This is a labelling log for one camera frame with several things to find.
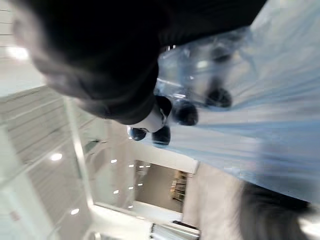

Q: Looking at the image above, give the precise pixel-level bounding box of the right robot hand black cloth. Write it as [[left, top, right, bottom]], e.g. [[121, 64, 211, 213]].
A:
[[12, 0, 270, 147]]

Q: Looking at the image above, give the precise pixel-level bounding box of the translucent blue plastic garbage bag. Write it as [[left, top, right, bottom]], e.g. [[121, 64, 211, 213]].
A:
[[126, 0, 320, 204]]

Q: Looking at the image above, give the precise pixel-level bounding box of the wooden bookshelf with books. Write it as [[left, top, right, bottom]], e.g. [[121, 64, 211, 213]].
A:
[[169, 169, 189, 204]]

